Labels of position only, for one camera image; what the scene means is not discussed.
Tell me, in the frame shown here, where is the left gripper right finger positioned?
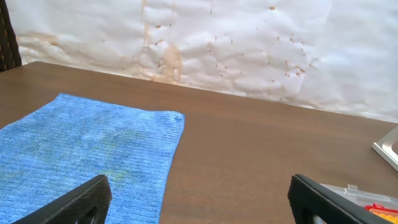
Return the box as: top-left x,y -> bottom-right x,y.
287,174 -> 393,224

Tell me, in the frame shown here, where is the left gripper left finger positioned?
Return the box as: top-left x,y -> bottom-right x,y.
11,174 -> 113,224

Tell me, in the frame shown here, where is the red and yellow tip box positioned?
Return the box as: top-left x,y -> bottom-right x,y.
320,183 -> 398,224

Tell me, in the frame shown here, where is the blue cloth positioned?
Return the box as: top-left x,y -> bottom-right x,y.
0,93 -> 186,224

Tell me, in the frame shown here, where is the dark wicker chair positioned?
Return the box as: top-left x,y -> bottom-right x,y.
0,0 -> 23,73

